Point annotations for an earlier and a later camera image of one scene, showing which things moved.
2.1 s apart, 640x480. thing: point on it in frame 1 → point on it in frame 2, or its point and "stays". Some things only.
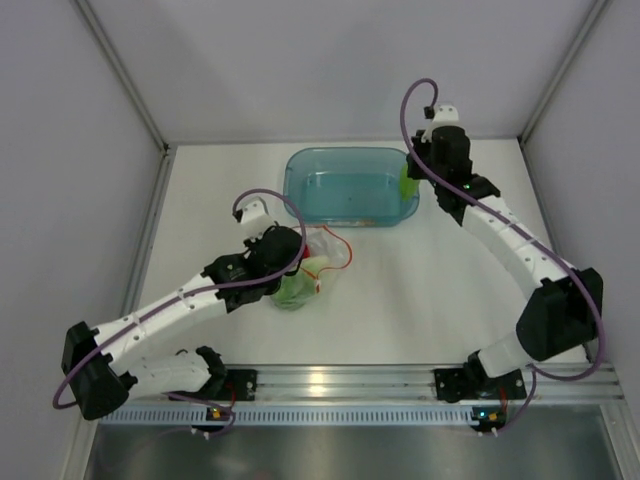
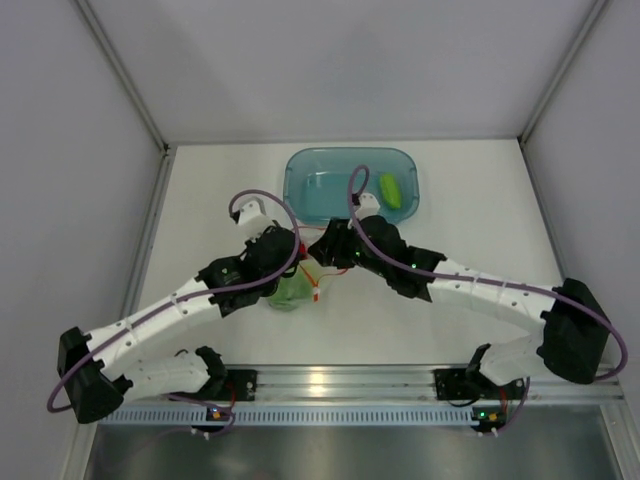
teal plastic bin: (346, 187) stays
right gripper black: (418, 146) → (333, 244)
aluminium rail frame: (395, 384) stays
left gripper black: (252, 243) stays
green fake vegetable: (408, 186) → (390, 190)
